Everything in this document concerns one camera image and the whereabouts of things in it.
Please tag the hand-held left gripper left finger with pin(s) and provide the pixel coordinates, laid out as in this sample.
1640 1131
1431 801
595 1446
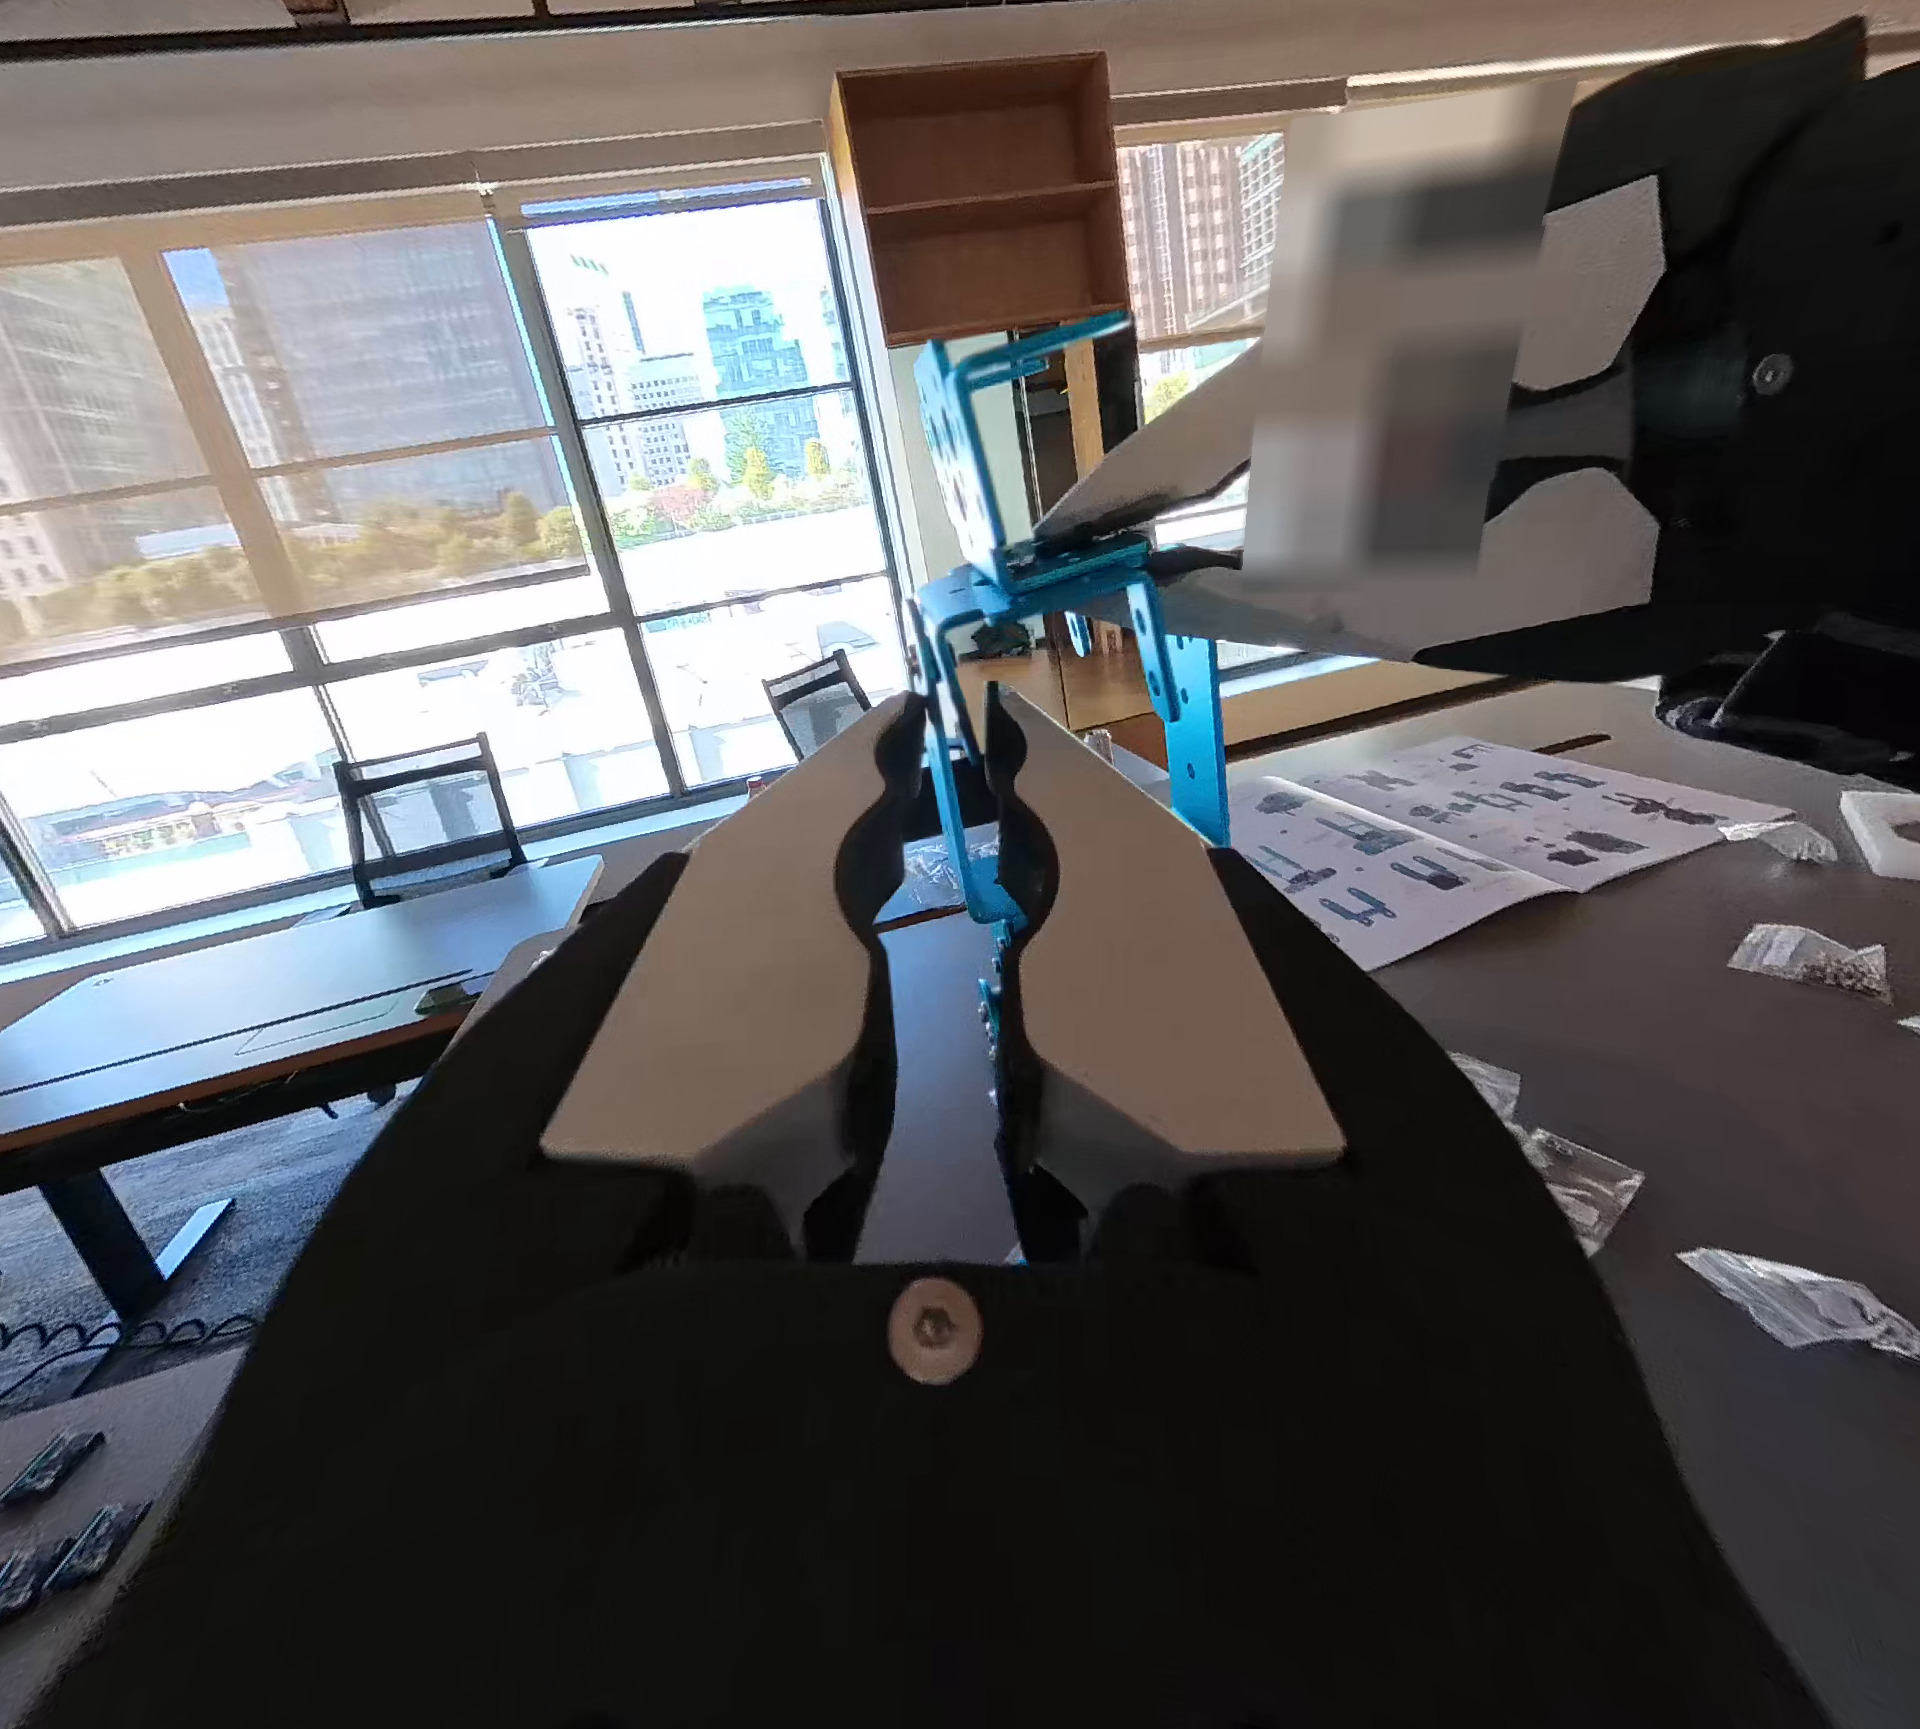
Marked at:
704 1009

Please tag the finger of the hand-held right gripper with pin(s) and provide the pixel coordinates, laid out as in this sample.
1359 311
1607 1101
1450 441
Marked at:
1185 440
1575 559

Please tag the white foam sheet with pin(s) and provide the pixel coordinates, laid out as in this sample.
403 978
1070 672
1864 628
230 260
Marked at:
1875 845

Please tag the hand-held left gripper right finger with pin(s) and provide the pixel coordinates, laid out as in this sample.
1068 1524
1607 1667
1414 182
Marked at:
1185 1009

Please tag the wood-edged standing desk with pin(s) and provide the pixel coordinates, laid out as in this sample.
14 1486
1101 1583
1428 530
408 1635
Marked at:
225 996

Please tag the dark desk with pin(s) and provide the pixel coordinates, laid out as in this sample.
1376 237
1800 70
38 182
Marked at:
1725 1129

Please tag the black mesh chair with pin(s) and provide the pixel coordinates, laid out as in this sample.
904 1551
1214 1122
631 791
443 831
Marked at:
429 845
818 709

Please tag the grey desk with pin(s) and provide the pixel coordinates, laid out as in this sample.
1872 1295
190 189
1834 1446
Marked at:
121 1669

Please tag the blue toy robot arm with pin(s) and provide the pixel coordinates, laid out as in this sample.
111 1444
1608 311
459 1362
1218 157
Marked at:
1185 739

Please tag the printed instruction booklet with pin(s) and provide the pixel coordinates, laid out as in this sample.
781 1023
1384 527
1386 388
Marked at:
1500 830

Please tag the small circuit board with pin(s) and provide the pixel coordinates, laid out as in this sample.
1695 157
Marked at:
30 1579
98 1541
45 1468

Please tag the large grid window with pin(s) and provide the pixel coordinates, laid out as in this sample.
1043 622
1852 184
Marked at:
375 485
1200 259

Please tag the wooden wall shelf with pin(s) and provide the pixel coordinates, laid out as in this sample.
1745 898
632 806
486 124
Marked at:
974 259

